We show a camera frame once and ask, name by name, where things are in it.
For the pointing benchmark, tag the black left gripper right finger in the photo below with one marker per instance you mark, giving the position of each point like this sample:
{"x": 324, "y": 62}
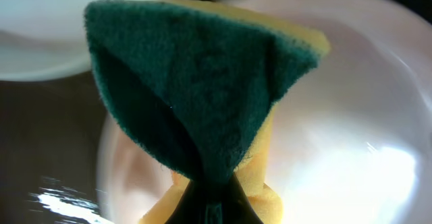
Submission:
{"x": 233, "y": 206}

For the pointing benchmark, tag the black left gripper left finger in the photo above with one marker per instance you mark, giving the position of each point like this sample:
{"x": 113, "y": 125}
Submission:
{"x": 193, "y": 207}

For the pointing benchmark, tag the green and yellow sponge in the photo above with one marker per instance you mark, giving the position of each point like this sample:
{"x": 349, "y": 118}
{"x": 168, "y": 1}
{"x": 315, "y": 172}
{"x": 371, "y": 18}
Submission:
{"x": 195, "y": 85}

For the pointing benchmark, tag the pinkish white plate front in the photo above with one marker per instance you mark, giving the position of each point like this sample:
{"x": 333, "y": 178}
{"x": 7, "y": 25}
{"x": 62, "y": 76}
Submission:
{"x": 350, "y": 141}

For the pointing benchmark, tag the large brown serving tray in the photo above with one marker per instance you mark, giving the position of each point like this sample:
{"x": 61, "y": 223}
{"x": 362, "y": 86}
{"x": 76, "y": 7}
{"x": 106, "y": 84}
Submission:
{"x": 49, "y": 145}

